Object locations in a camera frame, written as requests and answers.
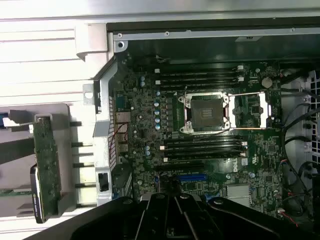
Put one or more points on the green motherboard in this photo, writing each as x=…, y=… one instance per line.
x=140, y=140

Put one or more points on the silver chipset heatsink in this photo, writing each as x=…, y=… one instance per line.
x=237, y=195

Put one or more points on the open dark PC case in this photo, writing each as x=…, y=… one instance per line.
x=102, y=130

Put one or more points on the coin cell battery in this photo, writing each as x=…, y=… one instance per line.
x=266, y=81

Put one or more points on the metal socket cover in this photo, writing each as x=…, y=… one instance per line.
x=232, y=110

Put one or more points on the locking lever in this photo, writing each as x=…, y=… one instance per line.
x=185, y=93

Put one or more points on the CPU socket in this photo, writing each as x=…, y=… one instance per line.
x=205, y=112

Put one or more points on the blue expansion slot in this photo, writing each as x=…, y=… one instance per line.
x=192, y=178

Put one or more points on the grey parts rack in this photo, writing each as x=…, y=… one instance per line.
x=67, y=117

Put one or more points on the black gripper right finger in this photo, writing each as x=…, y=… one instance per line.
x=190, y=217

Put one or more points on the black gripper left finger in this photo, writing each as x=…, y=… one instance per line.
x=155, y=217

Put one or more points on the green RAM stick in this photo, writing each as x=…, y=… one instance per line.
x=205, y=152
x=12, y=192

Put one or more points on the hard disk blue carrier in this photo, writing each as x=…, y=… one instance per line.
x=2, y=120

